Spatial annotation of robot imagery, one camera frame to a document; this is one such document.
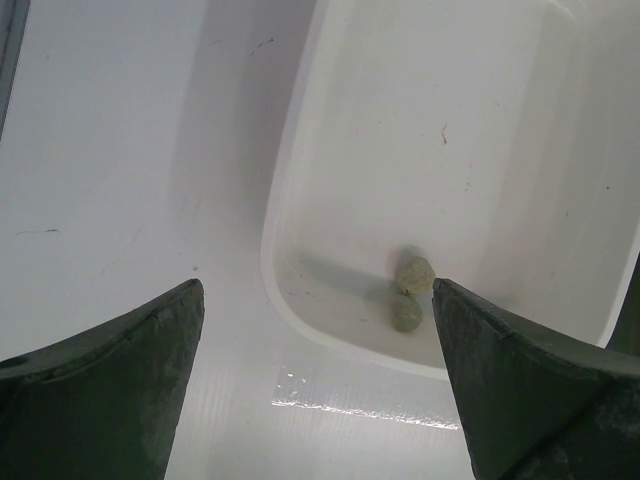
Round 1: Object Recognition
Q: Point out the grey-green litter clump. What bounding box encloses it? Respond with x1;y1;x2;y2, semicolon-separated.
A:
395;256;436;295
390;294;423;333

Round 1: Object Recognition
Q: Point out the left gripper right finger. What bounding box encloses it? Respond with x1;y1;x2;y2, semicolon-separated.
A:
432;279;639;479

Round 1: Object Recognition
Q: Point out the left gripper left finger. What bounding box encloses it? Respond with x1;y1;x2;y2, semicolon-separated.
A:
1;279;204;479

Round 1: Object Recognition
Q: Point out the white plastic tray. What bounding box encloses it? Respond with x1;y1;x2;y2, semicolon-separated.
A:
260;1;639;379

